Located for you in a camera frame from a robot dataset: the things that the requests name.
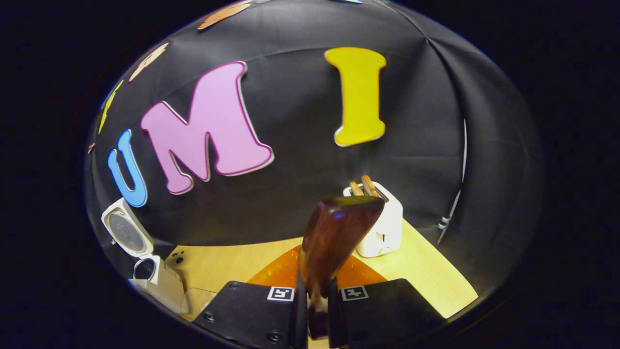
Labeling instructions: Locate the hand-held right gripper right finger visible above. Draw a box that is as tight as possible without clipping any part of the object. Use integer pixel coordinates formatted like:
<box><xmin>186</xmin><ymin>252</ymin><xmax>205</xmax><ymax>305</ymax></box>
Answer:
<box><xmin>327</xmin><ymin>254</ymin><xmax>446</xmax><ymax>349</ymax></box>

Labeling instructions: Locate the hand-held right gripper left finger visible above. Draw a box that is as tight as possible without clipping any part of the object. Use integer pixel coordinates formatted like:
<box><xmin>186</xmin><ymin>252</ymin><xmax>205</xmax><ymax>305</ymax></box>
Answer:
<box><xmin>193</xmin><ymin>245</ymin><xmax>308</xmax><ymax>349</ymax></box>

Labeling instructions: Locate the white rice cooker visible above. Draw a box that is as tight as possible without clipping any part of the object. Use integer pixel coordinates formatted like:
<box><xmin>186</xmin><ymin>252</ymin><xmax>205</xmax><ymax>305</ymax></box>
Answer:
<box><xmin>101</xmin><ymin>198</ymin><xmax>189</xmax><ymax>315</ymax></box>

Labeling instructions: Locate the brown wooden spoon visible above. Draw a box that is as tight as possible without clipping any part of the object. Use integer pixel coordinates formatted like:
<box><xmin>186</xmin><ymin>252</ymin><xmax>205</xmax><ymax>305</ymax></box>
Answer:
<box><xmin>299</xmin><ymin>196</ymin><xmax>386</xmax><ymax>340</ymax></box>

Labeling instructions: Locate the clear plastic container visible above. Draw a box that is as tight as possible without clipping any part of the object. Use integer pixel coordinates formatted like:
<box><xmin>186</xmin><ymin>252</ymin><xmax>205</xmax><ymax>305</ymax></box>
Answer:
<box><xmin>182</xmin><ymin>287</ymin><xmax>218</xmax><ymax>321</ymax></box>

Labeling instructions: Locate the white toaster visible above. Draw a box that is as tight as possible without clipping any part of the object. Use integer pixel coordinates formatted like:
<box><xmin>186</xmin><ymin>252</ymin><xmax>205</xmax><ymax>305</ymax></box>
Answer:
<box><xmin>343</xmin><ymin>181</ymin><xmax>403</xmax><ymax>258</ymax></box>

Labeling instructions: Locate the black backdrop cloth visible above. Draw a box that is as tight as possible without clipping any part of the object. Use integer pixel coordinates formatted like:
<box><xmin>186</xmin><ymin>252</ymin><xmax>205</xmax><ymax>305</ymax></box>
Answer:
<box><xmin>85</xmin><ymin>0</ymin><xmax>545</xmax><ymax>291</ymax></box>

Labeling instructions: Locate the white hanging cable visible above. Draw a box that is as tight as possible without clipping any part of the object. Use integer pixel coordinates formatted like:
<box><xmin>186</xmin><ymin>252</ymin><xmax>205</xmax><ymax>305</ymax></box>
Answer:
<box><xmin>436</xmin><ymin>119</ymin><xmax>468</xmax><ymax>245</ymax></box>

